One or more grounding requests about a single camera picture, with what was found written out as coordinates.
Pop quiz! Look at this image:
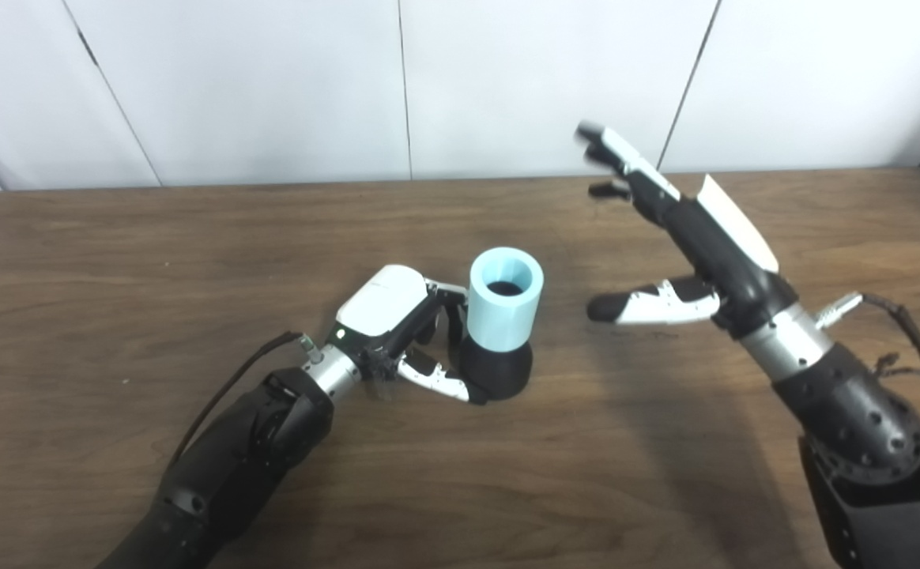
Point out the black braided right wrist cable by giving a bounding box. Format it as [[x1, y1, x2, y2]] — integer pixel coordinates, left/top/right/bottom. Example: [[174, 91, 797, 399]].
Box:
[[814, 291, 920, 451]]

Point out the black funnel-shaped nozzle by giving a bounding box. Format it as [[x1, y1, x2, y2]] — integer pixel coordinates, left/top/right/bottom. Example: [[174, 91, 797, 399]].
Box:
[[458, 280, 534, 402]]

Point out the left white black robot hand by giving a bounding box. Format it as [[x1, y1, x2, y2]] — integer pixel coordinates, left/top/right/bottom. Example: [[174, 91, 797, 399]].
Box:
[[332, 264, 488, 405]]

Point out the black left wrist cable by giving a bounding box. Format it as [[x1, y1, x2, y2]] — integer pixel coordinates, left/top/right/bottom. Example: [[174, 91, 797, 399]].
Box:
[[168, 330, 325, 471]]

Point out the light blue cylinder cup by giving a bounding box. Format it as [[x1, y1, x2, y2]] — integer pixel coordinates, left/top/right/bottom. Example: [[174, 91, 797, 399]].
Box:
[[467, 247, 545, 352]]

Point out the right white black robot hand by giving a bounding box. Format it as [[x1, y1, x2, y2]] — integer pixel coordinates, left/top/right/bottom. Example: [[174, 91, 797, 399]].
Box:
[[573, 120, 801, 341]]

